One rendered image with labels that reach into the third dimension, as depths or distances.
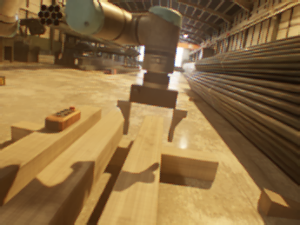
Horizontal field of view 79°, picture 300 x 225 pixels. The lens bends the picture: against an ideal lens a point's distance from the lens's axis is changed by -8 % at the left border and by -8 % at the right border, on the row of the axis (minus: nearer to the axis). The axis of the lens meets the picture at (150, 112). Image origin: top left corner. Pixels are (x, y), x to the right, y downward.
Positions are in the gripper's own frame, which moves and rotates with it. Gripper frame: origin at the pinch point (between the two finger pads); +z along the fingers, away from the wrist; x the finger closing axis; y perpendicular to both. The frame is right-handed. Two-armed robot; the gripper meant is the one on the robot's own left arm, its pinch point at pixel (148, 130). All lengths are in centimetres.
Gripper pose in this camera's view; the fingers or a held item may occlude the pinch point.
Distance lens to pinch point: 58.4
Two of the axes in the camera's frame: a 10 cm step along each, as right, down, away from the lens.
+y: -0.8, 2.2, -9.7
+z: -1.4, 9.6, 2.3
